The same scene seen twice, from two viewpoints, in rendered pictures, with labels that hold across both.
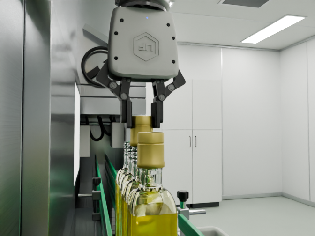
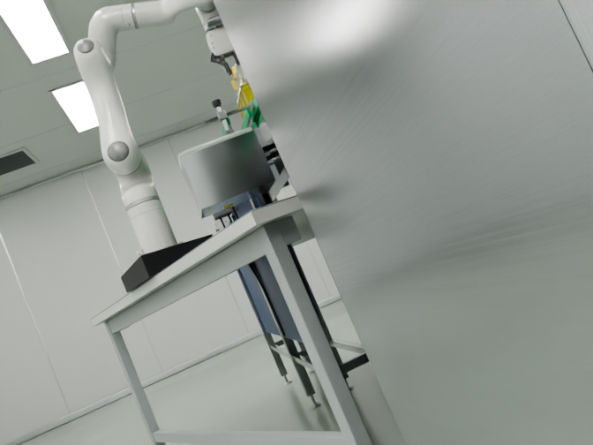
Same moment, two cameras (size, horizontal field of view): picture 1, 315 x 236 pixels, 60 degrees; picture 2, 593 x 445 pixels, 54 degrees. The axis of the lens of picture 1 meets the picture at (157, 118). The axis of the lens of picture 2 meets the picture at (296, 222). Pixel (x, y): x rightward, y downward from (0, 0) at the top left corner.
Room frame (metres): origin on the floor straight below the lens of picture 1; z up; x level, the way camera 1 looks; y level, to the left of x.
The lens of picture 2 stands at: (2.49, 0.07, 0.59)
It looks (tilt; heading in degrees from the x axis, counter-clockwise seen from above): 4 degrees up; 182
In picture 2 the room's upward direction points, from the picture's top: 23 degrees counter-clockwise
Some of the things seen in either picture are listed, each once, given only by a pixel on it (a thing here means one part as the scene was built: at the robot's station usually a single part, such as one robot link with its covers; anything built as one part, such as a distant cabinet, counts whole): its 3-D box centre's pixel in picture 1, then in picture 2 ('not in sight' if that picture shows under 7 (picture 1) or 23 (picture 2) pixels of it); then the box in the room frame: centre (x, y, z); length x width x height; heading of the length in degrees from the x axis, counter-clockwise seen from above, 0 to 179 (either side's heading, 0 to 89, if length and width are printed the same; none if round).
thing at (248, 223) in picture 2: not in sight; (318, 222); (0.13, 0.08, 0.73); 1.58 x 1.52 x 0.04; 37
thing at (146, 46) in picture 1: (141, 43); (221, 41); (0.41, 0.02, 1.46); 0.10 x 0.07 x 0.11; 104
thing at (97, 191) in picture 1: (89, 199); not in sight; (0.87, 0.21, 1.11); 0.07 x 0.04 x 0.13; 104
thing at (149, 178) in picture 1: (150, 166); not in sight; (0.35, 0.01, 1.29); 0.03 x 0.03 x 0.05
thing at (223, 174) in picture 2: not in sight; (236, 172); (0.81, -0.08, 0.92); 0.27 x 0.17 x 0.15; 104
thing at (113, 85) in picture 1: (119, 105); not in sight; (0.40, 0.06, 1.37); 0.03 x 0.03 x 0.07; 14
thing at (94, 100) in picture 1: (108, 50); not in sight; (1.82, 0.33, 1.86); 0.70 x 0.37 x 0.89; 14
